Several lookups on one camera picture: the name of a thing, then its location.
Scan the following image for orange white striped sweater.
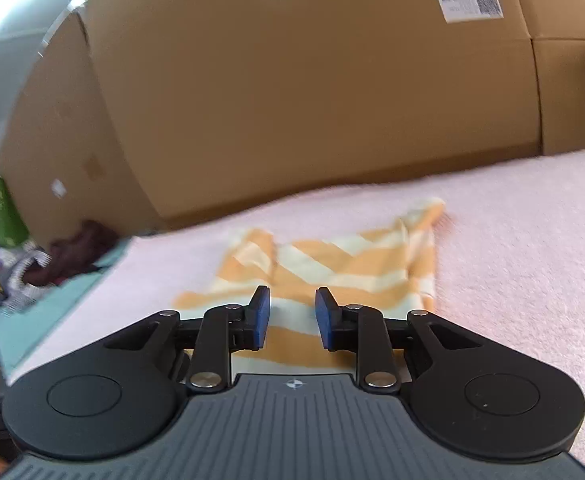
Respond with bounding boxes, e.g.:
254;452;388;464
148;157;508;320
173;198;445;374

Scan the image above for teal folded cloth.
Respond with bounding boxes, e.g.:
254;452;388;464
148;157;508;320
0;238;130;376

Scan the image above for dark brown garment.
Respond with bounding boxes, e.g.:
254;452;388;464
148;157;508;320
22;220;120;287

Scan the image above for large centre cardboard box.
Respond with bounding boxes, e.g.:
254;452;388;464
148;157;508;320
81;0;541;220

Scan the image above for pink terry towel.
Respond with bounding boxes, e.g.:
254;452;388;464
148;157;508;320
9;151;585;465

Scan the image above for left cardboard box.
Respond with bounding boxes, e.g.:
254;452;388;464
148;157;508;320
0;14;162;246

